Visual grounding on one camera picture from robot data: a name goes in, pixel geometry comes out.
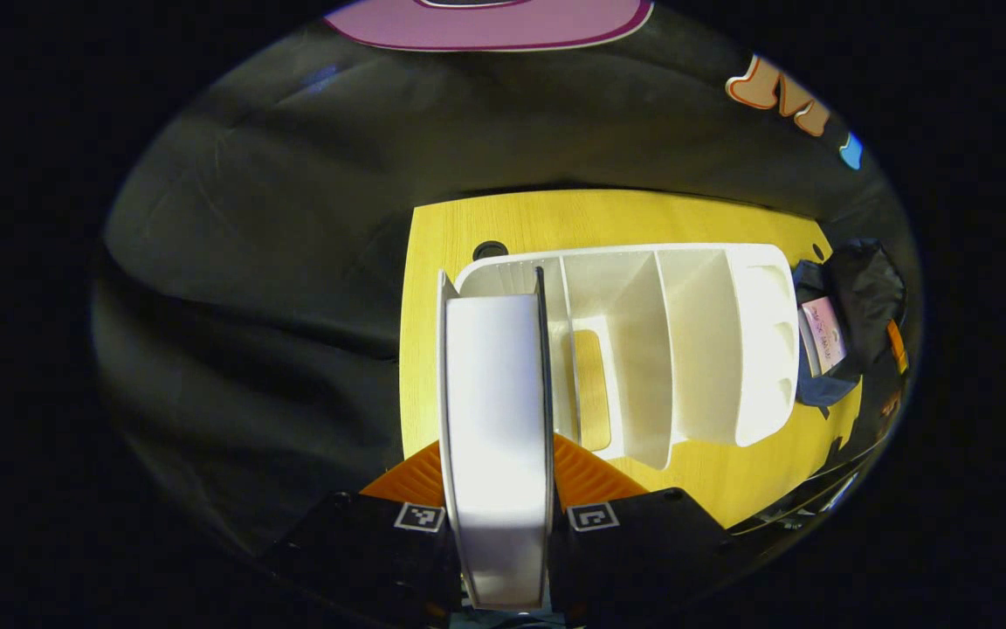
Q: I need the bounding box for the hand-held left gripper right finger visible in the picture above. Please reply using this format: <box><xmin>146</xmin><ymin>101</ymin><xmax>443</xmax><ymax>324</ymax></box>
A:
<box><xmin>548</xmin><ymin>432</ymin><xmax>736</xmax><ymax>626</ymax></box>

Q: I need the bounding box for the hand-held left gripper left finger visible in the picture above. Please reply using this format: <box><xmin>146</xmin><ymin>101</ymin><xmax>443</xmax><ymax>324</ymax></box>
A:
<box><xmin>266</xmin><ymin>435</ymin><xmax>467</xmax><ymax>626</ymax></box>

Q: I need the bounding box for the blue schoolbag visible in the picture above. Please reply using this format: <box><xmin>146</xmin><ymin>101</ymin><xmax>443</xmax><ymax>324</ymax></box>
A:
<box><xmin>789</xmin><ymin>239</ymin><xmax>908</xmax><ymax>412</ymax></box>

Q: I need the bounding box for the pink cover book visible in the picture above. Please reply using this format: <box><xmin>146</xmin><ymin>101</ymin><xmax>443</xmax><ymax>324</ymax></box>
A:
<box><xmin>799</xmin><ymin>296</ymin><xmax>850</xmax><ymax>377</ymax></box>

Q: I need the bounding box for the black cover book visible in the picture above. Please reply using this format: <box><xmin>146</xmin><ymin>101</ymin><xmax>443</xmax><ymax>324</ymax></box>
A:
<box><xmin>435</xmin><ymin>266</ymin><xmax>557</xmax><ymax>612</ymax></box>

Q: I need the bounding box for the white plastic bookshelf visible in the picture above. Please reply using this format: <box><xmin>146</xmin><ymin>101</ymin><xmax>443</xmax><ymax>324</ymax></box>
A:
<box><xmin>452</xmin><ymin>242</ymin><xmax>802</xmax><ymax>472</ymax></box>

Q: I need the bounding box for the black backdrop cloth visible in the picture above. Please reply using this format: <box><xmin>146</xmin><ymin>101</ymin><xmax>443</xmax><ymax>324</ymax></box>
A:
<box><xmin>92</xmin><ymin>0</ymin><xmax>924</xmax><ymax>560</ymax></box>

